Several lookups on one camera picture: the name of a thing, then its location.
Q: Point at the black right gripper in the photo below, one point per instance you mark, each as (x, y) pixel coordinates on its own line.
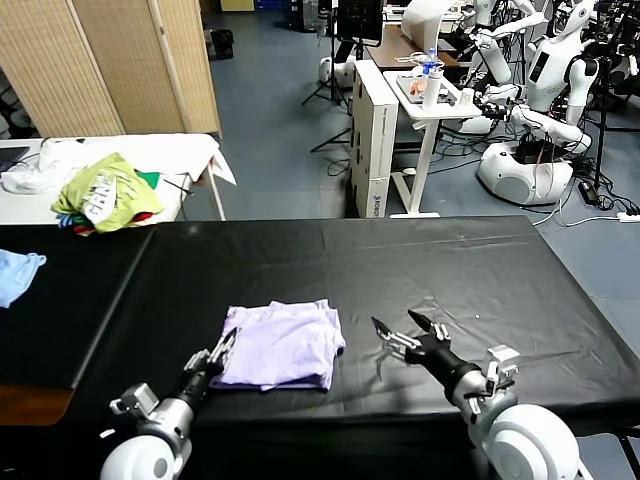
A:
(432, 355)

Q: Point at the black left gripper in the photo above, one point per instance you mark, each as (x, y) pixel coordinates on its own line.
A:
(202, 380)

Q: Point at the lavender t-shirt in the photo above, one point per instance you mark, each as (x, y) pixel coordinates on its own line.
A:
(285, 345)

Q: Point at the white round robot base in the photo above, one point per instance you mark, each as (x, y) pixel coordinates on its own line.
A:
(339, 72)

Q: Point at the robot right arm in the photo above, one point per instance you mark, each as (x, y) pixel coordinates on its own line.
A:
(525, 440)

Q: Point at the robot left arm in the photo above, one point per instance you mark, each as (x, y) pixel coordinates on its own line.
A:
(150, 445)

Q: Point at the large black table cover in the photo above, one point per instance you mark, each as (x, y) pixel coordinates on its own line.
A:
(450, 270)

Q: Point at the small black table cover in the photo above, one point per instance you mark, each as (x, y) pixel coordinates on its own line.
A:
(65, 320)

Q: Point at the red garment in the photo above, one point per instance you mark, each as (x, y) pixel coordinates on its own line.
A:
(141, 217)

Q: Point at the yellow-green printed t-shirt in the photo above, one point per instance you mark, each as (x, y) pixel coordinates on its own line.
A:
(112, 197)

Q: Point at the green garment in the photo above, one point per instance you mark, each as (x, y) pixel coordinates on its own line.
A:
(149, 179)

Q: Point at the white adjustable side table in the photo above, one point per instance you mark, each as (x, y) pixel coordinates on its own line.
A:
(427, 150)

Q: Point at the white humanoid robot with base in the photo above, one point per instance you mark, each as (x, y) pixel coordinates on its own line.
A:
(525, 175)

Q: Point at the tall white cardboard box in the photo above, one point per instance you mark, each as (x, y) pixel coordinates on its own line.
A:
(372, 145)

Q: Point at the white tablecloth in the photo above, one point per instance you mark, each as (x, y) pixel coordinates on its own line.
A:
(175, 152)

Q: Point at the light blue garment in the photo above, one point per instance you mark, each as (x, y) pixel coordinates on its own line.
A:
(15, 275)

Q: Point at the black monitor floor stand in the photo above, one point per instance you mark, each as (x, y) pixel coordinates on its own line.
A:
(339, 135)

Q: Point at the black power adapter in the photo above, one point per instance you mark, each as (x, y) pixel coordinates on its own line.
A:
(588, 191)

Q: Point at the grey tray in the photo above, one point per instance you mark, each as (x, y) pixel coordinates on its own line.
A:
(406, 95)

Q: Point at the white paper cup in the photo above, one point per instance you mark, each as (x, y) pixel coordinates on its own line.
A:
(466, 97)

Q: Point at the white tumbler bottle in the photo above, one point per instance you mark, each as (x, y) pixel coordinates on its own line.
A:
(430, 92)

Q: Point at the white power strip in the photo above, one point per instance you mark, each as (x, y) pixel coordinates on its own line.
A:
(629, 216)

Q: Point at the crumpled white garment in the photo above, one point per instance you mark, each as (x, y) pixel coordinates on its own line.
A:
(45, 167)

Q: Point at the clear water bottle blue cap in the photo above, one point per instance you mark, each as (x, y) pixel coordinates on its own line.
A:
(431, 60)

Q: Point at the black laptop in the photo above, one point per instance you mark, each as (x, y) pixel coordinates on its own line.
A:
(12, 157)

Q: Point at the black light stand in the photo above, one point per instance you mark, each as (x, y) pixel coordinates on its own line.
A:
(601, 125)

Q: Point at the black tripod stand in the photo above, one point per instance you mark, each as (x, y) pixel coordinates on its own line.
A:
(331, 65)

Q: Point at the brown wooden desk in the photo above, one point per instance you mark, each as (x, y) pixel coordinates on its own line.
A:
(395, 52)

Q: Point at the white humanoid robot slim arms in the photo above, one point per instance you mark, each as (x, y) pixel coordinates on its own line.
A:
(495, 55)

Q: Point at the black trash bin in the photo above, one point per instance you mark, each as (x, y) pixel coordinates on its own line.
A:
(222, 45)

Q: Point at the bamboo folding screen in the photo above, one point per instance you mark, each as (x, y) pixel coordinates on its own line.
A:
(100, 65)

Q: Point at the white curved machine housing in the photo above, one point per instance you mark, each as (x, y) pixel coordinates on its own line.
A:
(422, 22)

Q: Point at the black monitor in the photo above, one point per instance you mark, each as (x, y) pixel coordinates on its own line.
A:
(359, 20)

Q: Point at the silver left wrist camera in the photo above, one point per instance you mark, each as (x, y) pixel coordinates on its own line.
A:
(137, 397)

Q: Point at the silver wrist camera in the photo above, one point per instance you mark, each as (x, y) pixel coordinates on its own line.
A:
(497, 370)
(137, 397)

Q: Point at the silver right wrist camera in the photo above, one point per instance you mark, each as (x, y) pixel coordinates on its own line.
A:
(497, 370)

